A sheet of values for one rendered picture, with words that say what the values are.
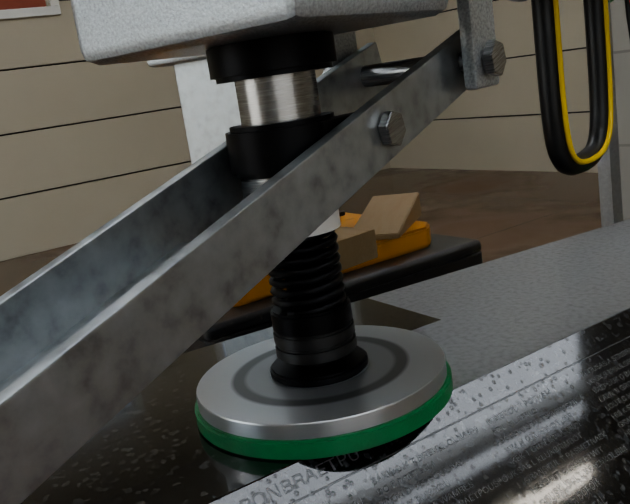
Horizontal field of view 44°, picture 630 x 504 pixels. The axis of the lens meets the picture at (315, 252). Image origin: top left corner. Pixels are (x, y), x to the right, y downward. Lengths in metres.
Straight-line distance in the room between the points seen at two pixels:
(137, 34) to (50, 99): 6.31
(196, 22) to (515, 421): 0.40
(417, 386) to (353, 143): 0.19
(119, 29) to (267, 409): 0.30
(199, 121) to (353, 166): 0.94
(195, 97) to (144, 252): 0.94
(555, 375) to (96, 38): 0.48
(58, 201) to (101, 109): 0.87
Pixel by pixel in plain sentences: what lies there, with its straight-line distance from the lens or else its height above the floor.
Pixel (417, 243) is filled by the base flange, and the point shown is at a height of 0.75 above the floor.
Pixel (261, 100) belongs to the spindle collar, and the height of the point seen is 1.08.
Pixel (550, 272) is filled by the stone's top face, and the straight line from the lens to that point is 0.97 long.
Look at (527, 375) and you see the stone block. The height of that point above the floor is 0.81.
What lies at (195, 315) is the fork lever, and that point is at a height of 0.96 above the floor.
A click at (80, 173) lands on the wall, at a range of 6.94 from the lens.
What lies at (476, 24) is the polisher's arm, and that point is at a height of 1.11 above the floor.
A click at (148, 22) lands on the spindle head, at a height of 1.14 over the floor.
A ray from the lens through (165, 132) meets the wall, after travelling 7.20.
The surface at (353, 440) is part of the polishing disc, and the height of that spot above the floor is 0.83.
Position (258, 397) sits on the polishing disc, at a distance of 0.63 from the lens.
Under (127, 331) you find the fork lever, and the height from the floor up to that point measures 0.97.
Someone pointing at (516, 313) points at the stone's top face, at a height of 0.82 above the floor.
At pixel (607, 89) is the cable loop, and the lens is 1.29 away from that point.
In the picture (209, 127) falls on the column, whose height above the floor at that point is 1.03.
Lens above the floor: 1.09
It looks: 13 degrees down
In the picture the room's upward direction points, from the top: 9 degrees counter-clockwise
